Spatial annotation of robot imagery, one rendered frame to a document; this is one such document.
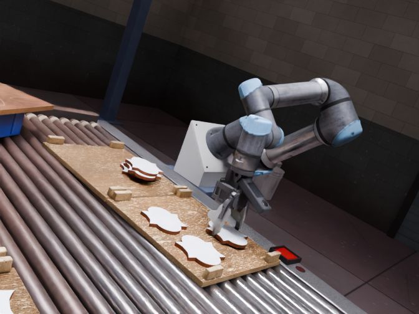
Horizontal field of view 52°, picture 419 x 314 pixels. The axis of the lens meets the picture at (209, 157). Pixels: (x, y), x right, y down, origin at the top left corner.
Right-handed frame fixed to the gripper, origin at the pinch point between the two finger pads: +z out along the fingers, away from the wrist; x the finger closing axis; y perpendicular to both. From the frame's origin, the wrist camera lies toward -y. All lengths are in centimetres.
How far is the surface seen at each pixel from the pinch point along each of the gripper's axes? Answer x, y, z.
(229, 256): 7.7, -8.3, 2.0
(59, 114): 0, 105, -4
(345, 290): -240, 30, 94
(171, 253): 25.1, -3.0, 1.6
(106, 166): 11.3, 48.4, -1.2
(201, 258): 19.7, -8.1, 0.7
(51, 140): 24, 66, -4
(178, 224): 13.9, 7.5, -0.1
